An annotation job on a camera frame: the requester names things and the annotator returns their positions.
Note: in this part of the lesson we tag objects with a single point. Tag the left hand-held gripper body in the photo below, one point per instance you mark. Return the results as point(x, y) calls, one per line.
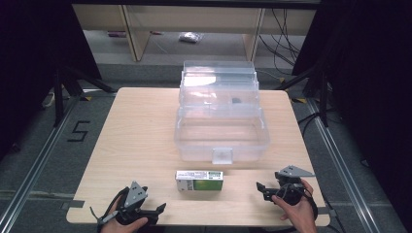
point(133, 195)

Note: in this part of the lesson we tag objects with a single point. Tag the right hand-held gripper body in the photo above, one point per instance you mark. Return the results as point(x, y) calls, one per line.
point(291, 186)

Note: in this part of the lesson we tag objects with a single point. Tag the person's right hand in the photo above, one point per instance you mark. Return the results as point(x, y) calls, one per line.
point(299, 212)

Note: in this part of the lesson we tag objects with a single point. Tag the person's left hand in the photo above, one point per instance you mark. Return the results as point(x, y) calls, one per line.
point(121, 226)

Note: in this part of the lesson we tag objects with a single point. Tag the green and white carton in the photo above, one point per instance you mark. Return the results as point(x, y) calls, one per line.
point(199, 180)

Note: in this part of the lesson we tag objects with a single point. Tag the clear plastic storage box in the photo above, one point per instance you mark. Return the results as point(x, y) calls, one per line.
point(220, 111)

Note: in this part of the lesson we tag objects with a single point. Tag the black metal stand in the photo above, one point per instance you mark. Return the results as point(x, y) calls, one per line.
point(69, 87)
point(315, 87)

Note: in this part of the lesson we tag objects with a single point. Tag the clear plastic bag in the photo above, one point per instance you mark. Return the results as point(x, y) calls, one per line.
point(190, 37)

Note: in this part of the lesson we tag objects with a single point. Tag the light wooden shelf unit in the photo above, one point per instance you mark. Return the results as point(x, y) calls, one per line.
point(194, 22)

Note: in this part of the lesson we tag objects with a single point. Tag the metal floor rail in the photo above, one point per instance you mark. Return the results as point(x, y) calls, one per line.
point(343, 161)
point(35, 163)

